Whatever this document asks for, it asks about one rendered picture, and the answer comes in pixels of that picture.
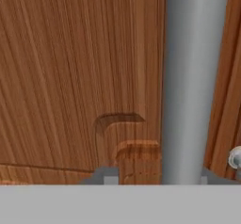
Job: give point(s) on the silver round knob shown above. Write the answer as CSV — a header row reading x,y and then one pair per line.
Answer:
x,y
236,158

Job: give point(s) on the wooden cabinet front panel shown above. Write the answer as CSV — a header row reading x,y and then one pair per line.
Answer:
x,y
37,174

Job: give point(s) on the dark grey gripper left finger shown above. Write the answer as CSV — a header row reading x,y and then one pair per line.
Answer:
x,y
105,173

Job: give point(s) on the wooden cabinet door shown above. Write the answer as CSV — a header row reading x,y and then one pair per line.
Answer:
x,y
69,71
227,108

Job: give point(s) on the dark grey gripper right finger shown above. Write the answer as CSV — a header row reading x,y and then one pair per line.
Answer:
x,y
211,177

